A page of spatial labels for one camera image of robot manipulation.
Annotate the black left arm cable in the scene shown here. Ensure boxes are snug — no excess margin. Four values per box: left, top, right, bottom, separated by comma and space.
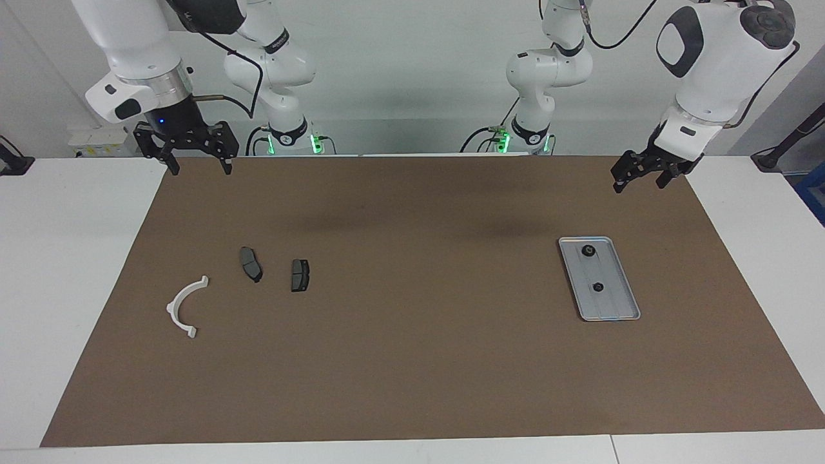
577, 0, 801, 130

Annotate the black clamp with rod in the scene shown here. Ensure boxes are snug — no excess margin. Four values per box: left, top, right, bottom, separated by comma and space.
751, 103, 825, 172

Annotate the blue crate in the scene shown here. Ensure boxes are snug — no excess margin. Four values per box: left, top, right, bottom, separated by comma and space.
795, 177, 825, 227

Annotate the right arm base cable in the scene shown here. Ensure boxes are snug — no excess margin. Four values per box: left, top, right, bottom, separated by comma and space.
245, 126, 271, 157

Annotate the silver metal tray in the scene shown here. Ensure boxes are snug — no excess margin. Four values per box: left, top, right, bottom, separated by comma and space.
558, 237, 641, 322

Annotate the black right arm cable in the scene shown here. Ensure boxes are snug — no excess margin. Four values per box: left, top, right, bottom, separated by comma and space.
168, 0, 265, 120

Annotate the brown table mat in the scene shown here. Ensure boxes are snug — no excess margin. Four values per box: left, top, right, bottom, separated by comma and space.
40, 155, 825, 447

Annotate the black clamp mount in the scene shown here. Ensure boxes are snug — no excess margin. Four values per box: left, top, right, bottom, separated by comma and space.
0, 135, 34, 176

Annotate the dark grey curved brake pad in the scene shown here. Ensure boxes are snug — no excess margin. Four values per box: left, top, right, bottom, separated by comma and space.
239, 247, 263, 284

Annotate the white curved plastic bracket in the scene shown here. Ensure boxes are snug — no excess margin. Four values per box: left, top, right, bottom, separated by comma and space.
166, 276, 209, 339

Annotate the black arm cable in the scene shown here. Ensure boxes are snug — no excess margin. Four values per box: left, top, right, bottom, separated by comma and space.
577, 0, 801, 130
168, 0, 265, 120

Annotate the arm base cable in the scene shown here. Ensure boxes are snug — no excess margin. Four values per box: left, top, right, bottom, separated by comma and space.
460, 97, 519, 153
245, 126, 271, 157

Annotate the left arm base cable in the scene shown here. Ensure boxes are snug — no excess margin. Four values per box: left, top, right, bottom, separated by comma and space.
460, 97, 519, 153

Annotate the white socket box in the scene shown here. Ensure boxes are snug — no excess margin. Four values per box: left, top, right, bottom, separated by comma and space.
68, 126, 139, 158

